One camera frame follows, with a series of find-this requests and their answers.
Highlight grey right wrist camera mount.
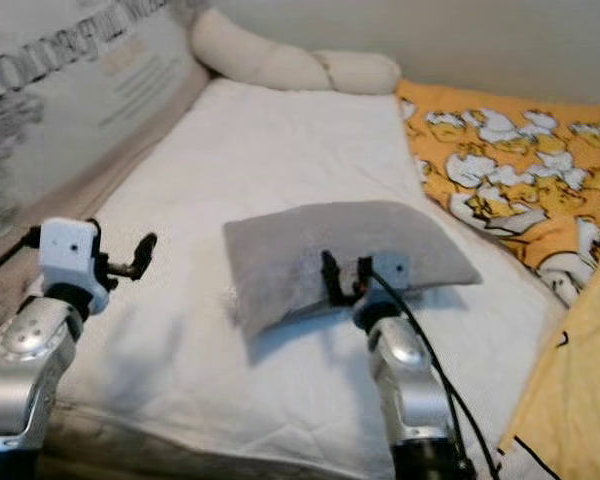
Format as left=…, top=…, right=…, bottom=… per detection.
left=370, top=252, right=416, bottom=301

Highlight yellow orange cartoon duvet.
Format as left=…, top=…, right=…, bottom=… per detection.
left=395, top=80, right=600, bottom=480

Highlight grey pillow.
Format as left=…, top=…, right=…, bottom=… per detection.
left=223, top=200, right=483, bottom=339

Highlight white quilted mattress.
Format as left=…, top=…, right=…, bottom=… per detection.
left=40, top=78, right=566, bottom=480

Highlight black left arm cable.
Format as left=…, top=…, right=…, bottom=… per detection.
left=0, top=228, right=43, bottom=286

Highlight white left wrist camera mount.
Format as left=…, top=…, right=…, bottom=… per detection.
left=38, top=218, right=106, bottom=316

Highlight cream knotted bolster pillow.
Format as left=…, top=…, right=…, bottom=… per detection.
left=192, top=8, right=403, bottom=96

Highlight printed grey padded headboard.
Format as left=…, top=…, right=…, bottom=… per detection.
left=0, top=0, right=211, bottom=301

